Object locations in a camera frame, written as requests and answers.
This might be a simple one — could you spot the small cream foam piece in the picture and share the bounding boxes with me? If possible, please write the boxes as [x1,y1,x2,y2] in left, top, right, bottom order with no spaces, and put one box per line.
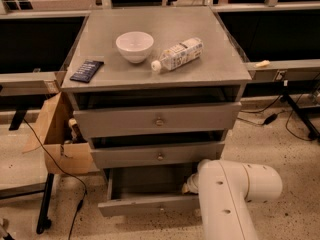
[255,60,270,68]

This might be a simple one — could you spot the grey drawer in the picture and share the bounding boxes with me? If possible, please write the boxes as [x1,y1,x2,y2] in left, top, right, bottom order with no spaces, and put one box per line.
[91,141,225,169]
[74,102,241,138]
[98,163,199,217]

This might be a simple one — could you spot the grey middle drawer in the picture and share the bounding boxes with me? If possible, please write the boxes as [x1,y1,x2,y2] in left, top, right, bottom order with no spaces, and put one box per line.
[91,141,225,169]

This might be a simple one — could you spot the black floor cable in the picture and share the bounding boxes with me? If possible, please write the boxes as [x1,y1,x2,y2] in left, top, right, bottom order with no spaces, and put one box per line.
[21,118,88,240]

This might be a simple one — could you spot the black table leg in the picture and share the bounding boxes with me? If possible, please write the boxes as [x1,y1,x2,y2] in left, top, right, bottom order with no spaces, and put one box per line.
[36,173,54,234]

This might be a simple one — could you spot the grey drawer cabinet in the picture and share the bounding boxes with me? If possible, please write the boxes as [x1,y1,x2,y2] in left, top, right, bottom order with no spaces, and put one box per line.
[60,6,252,172]

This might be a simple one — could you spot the clear plastic bottle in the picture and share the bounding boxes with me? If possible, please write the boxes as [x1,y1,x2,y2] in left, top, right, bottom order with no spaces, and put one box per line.
[151,37,204,73]

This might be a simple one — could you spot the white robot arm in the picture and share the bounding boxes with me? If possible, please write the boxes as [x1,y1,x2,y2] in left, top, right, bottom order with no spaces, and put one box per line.
[182,159,283,240]

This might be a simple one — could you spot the black stand leg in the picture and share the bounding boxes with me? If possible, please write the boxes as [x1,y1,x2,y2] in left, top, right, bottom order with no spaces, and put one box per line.
[280,80,320,141]

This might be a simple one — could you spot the dark blue snack packet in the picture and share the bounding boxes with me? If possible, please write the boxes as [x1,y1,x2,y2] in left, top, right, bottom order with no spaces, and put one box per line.
[70,60,103,83]

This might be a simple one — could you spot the white ceramic bowl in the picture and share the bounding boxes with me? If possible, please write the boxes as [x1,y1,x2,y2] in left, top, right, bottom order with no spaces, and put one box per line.
[116,31,154,63]

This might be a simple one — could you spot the grey top drawer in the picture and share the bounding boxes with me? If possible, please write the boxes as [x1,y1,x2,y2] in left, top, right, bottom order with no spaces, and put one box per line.
[74,102,241,138]

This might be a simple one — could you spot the grey bottom drawer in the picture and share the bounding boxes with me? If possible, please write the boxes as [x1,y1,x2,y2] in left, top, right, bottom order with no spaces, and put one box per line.
[98,163,199,217]

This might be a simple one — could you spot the brown cardboard box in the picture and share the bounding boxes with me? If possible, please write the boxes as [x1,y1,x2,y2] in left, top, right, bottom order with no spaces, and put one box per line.
[23,93,98,175]

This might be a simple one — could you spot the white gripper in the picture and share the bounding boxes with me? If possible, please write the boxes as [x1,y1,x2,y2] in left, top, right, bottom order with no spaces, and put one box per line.
[181,173,199,194]

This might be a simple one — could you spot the black power adapter cable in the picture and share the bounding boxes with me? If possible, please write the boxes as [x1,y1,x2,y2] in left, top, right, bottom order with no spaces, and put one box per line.
[235,93,284,126]

